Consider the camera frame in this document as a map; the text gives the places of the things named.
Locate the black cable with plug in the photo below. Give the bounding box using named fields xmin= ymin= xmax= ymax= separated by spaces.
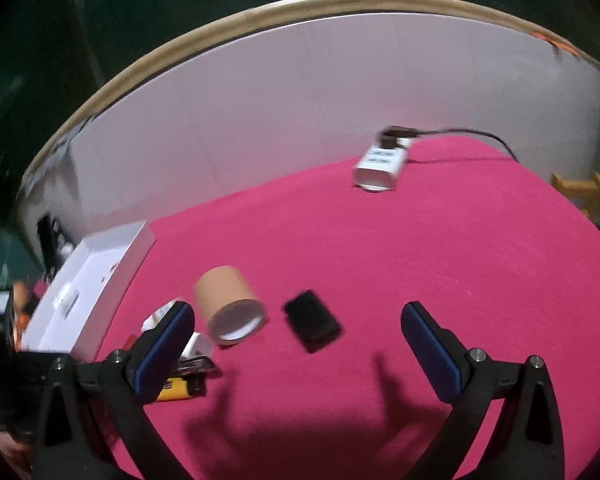
xmin=377 ymin=125 xmax=522 ymax=163

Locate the wooden trim strip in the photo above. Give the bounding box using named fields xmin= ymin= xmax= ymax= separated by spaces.
xmin=22 ymin=0 xmax=600 ymax=186

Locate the white cardboard box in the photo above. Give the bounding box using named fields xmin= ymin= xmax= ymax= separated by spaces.
xmin=20 ymin=220 xmax=157 ymax=363

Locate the yellow wooden rack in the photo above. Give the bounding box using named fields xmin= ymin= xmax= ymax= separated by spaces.
xmin=551 ymin=171 xmax=600 ymax=221

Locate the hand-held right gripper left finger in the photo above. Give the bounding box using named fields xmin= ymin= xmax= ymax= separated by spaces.
xmin=32 ymin=301 xmax=197 ymax=480

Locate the white power adapter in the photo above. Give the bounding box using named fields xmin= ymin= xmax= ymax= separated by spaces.
xmin=352 ymin=137 xmax=414 ymax=192

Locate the yellow lighter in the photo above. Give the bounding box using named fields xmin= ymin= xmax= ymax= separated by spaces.
xmin=155 ymin=376 xmax=207 ymax=404

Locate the black charger plug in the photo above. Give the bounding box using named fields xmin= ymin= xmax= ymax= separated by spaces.
xmin=283 ymin=289 xmax=342 ymax=354

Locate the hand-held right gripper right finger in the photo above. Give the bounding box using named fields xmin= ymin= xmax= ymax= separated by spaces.
xmin=401 ymin=301 xmax=565 ymax=480

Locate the black phone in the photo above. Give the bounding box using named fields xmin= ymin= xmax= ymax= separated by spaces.
xmin=37 ymin=215 xmax=57 ymax=275

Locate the brown tape roll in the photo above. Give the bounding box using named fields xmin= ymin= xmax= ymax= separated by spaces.
xmin=194 ymin=266 xmax=269 ymax=346

